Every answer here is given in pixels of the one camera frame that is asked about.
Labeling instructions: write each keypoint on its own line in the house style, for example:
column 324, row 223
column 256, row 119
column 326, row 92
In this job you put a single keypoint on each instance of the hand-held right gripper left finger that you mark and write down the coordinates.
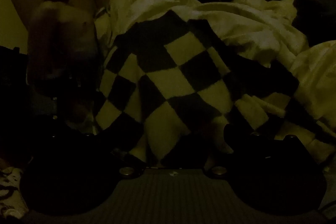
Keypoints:
column 113, row 134

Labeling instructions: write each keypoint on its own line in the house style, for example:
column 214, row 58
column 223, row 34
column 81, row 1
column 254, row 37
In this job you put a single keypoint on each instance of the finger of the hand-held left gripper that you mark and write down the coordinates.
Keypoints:
column 59, row 106

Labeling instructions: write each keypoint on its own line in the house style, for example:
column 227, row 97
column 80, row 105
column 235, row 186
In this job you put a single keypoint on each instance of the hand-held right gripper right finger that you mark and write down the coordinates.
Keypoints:
column 229, row 134

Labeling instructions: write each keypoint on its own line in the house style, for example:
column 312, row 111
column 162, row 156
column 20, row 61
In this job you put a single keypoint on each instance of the black white checkered garment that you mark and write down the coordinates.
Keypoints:
column 168, row 77

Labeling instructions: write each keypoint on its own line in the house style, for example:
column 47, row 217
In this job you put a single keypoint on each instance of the floral patterned sheet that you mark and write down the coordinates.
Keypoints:
column 10, row 187

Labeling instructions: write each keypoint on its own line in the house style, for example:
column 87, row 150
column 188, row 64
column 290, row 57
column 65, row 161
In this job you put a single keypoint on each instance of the white duvet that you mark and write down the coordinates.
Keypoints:
column 249, row 24

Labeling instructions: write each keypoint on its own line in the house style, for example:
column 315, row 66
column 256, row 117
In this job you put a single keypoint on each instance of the dark cloth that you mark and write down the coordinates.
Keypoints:
column 315, row 19

